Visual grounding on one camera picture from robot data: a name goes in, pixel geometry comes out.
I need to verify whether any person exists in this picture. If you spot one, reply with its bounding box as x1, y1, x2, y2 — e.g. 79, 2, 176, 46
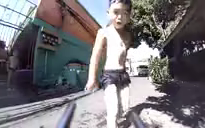
84, 0, 135, 128

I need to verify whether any vehicle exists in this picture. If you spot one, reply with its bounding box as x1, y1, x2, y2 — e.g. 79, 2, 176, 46
136, 64, 151, 78

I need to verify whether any grey asphalt road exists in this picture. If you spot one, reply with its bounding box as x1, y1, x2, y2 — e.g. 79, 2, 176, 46
0, 75, 205, 128

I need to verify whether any green bush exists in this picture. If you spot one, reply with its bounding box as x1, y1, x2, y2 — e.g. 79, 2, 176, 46
147, 55, 173, 85

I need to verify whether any robot's own part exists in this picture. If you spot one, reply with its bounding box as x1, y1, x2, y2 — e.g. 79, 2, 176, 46
55, 102, 77, 128
131, 111, 147, 128

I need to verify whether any large leafy tree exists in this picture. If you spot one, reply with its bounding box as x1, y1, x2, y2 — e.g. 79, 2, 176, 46
127, 0, 191, 52

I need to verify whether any grey concrete kerb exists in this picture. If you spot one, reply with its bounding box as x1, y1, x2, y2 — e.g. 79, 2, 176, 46
0, 87, 101, 127

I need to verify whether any dark shaded building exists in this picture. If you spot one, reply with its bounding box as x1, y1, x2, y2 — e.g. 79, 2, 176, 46
160, 0, 205, 85

